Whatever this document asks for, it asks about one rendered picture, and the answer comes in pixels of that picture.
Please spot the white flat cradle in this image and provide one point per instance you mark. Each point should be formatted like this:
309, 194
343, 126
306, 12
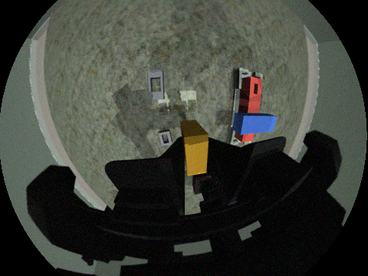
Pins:
239, 74

